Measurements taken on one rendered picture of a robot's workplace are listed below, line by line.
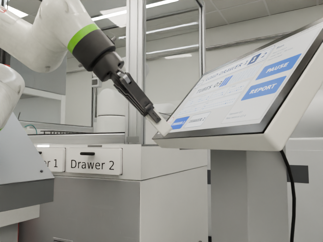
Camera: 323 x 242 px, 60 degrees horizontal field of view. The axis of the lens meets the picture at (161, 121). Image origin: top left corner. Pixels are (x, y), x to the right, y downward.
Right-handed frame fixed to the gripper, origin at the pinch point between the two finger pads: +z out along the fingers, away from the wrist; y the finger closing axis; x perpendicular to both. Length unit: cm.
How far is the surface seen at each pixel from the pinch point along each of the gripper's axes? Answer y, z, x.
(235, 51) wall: 313, 10, -225
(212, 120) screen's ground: -9.1, 7.3, -7.6
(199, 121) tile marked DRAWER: -3.4, 6.4, -7.0
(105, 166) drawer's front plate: 54, 1, 19
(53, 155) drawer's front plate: 71, -19, 34
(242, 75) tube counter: -6.5, 5.0, -22.0
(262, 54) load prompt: -7.6, 4.3, -28.9
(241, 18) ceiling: 297, -21, -258
